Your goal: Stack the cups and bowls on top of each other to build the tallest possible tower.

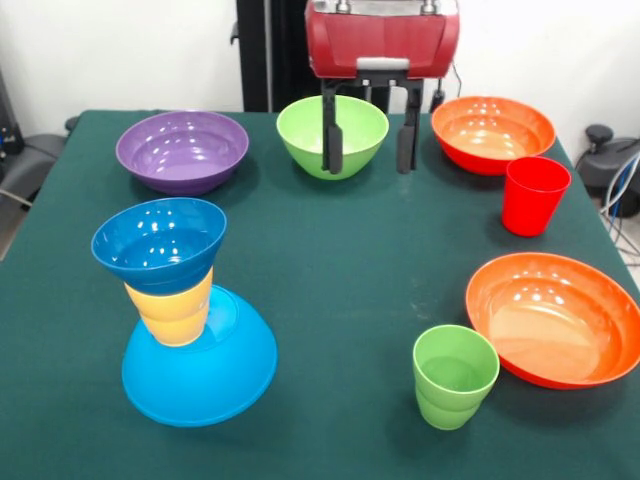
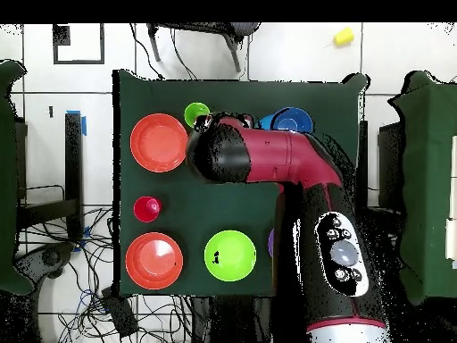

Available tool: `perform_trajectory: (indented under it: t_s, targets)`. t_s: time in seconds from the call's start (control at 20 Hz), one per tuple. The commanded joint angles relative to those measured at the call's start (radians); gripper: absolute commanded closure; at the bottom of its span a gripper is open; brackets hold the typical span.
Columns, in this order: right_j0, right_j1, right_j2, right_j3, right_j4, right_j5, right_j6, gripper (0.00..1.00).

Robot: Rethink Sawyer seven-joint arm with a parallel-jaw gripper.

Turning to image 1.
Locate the red plastic cup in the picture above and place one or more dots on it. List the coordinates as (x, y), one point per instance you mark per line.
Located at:
(535, 200)

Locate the dark green tablecloth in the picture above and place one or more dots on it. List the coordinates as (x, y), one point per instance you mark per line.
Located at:
(350, 280)

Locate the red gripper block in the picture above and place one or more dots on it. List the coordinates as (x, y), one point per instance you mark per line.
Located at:
(380, 40)

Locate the green stepped plastic cup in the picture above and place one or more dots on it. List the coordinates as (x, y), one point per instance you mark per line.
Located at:
(450, 400)

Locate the orange plastic bowl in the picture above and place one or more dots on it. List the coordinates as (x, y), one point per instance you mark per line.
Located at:
(492, 135)
(550, 325)

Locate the yellow stepped plastic cup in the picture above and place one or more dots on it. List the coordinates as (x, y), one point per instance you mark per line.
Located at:
(172, 320)

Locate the black equipment box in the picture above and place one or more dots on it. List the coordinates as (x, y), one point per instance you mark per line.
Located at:
(10, 125)

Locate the light blue plastic bowl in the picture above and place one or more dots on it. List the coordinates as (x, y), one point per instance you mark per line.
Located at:
(210, 380)

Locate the purple plastic bowl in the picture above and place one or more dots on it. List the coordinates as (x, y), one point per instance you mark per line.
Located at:
(182, 150)

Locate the dark blue plastic bowl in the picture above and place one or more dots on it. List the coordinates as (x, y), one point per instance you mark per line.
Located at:
(155, 255)

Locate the light green plastic bowl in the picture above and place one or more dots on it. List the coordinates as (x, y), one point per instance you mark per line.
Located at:
(305, 140)

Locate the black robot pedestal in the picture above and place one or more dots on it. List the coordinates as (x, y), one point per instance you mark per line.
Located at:
(275, 50)

